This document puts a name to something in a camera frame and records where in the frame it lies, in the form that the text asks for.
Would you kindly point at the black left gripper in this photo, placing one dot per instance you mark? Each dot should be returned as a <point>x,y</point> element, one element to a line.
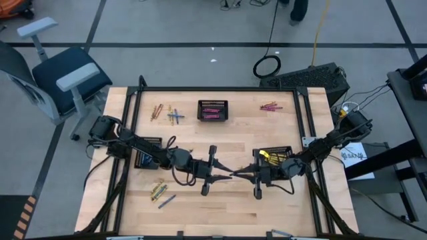
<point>203,168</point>

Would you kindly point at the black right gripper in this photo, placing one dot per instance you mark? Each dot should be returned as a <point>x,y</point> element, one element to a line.
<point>270,173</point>

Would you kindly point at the black plastic mesh basket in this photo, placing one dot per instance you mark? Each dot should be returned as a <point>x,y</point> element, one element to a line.
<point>137,163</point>
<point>283,149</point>
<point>224,115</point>

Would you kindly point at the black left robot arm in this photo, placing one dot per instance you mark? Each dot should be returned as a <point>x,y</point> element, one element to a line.
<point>146,150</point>

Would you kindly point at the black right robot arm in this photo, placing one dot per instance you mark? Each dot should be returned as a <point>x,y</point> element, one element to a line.
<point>323,146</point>

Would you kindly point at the yellow tag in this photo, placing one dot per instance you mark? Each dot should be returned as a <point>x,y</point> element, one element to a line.
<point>265,154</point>

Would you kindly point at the black computer tower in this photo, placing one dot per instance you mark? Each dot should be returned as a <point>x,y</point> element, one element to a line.
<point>307,78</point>

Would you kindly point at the yellow plug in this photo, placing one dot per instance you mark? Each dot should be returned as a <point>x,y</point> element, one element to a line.
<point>343,113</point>

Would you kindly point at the white paper sign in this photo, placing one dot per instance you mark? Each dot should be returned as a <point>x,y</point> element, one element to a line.
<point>362,149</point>

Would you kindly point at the grey cart platform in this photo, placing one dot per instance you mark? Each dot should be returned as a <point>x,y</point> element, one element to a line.
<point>383,180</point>

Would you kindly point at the person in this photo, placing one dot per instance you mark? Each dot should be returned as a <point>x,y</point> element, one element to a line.
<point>298,11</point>

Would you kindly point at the black side table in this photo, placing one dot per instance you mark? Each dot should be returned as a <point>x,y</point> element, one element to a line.
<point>408,116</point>

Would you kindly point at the grey black office chair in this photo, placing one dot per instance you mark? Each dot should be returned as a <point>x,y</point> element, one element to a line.
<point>66,73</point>

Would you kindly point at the black monitor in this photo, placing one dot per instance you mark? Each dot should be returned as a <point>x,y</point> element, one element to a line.
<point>418,90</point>

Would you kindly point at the black orange striped mat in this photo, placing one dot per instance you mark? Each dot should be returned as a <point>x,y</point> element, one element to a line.
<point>10,216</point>

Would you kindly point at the orange wheeled object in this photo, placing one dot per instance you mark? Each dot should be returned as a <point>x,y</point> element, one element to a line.
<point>10,6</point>

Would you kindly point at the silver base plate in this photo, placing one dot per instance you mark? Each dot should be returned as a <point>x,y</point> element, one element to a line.
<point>306,141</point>

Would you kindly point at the black aluminium table frame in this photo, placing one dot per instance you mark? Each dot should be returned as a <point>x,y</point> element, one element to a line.
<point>217,89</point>

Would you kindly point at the white bracket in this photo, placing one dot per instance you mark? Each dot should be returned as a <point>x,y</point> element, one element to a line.
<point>125,238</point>

